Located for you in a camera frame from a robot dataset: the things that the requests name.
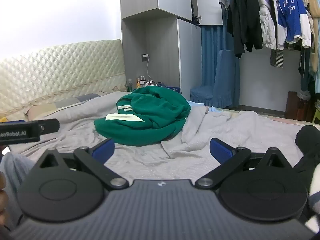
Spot black hanging jacket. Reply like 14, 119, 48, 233
226, 0, 263, 59

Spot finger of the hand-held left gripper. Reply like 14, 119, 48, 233
37, 119, 60, 135

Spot person's left hand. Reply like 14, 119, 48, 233
0, 171, 8, 215

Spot cream quilted headboard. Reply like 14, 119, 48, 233
0, 39, 127, 120

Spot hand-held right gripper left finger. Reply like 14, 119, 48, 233
32, 138, 130, 190

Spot group of small cosmetic bottles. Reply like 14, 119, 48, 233
140, 75, 154, 87

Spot white charger cable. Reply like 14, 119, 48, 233
147, 55, 163, 85

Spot green hoodie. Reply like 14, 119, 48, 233
94, 86, 192, 147

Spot light blue cloth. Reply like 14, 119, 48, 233
186, 100, 219, 114

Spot blue covered chair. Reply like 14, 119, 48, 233
189, 49, 241, 108

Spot patchwork pillow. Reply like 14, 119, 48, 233
26, 93, 109, 122

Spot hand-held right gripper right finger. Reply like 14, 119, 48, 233
194, 137, 292, 190

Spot striped hanging garment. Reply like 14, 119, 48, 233
269, 42, 285, 68

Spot blue curtain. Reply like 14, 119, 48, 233
200, 25, 240, 105

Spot dark hanging pants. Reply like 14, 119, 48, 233
297, 46, 312, 102

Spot person's grey clothing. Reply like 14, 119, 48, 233
0, 152, 35, 232

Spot grey wardrobe cabinet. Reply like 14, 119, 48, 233
120, 0, 223, 94

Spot brown wooden box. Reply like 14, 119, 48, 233
285, 91, 313, 123

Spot white puffer jacket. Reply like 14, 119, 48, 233
257, 0, 278, 51

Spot grey bed blanket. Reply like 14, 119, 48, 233
5, 90, 320, 180

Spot blue white jersey jacket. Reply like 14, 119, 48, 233
276, 0, 312, 48

